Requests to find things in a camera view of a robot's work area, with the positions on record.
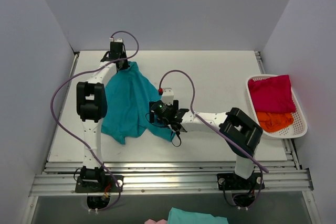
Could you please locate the teal t-shirt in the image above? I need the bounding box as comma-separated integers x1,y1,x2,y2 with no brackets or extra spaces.
101,61,175,145

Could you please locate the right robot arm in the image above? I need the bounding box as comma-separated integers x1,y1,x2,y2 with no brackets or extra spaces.
149,100,268,189

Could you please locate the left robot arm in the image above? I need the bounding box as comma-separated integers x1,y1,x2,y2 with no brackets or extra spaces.
76,39,128,192

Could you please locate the orange t-shirt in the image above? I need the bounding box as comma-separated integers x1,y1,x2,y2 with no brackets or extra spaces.
257,112,294,133

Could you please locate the folded mint t-shirt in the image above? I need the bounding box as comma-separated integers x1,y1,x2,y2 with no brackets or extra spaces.
167,208,228,224

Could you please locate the magenta t-shirt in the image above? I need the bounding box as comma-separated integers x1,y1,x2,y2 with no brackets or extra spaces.
247,75,296,114

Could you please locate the folded pink t-shirt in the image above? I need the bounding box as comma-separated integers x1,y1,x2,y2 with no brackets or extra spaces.
144,219,167,224

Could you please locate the white plastic basket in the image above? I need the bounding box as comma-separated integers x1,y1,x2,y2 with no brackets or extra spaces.
246,74,308,139

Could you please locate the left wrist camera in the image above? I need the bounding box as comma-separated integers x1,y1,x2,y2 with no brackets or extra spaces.
109,37,124,43

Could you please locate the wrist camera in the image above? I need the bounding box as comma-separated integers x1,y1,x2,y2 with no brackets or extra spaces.
109,37,124,43
158,88,174,105

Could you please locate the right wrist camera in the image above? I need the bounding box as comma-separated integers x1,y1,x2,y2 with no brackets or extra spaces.
158,88,174,105

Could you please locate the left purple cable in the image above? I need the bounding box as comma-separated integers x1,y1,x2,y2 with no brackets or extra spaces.
50,30,140,212

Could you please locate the purple cable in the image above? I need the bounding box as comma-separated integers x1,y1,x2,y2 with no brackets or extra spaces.
159,70,269,174
50,30,140,212

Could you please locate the black thin cable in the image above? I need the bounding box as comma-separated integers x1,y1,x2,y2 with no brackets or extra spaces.
145,112,182,148

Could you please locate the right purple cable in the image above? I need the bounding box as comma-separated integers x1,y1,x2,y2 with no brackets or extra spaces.
159,70,269,174

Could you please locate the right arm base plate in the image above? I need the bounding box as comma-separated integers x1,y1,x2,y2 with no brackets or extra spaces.
216,173,265,191

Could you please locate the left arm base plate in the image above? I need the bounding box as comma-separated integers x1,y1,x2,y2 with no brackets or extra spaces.
75,175,124,193

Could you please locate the aluminium rail frame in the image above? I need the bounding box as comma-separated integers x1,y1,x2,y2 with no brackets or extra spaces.
30,50,313,196

